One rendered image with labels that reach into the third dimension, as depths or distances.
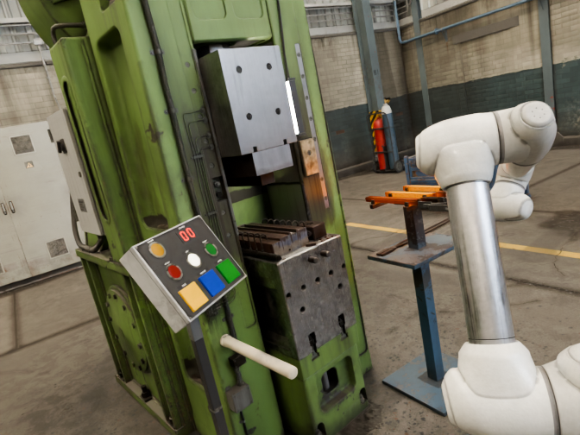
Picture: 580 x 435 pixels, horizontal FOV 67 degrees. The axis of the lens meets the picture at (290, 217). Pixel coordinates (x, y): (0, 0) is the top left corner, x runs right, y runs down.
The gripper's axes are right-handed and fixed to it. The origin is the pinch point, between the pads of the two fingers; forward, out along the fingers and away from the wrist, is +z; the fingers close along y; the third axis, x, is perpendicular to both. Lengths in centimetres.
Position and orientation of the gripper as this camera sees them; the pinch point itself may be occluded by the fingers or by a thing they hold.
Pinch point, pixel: (430, 202)
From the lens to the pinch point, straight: 192.7
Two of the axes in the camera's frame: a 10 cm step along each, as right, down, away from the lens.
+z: -5.4, -0.8, 8.4
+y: 8.1, -2.8, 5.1
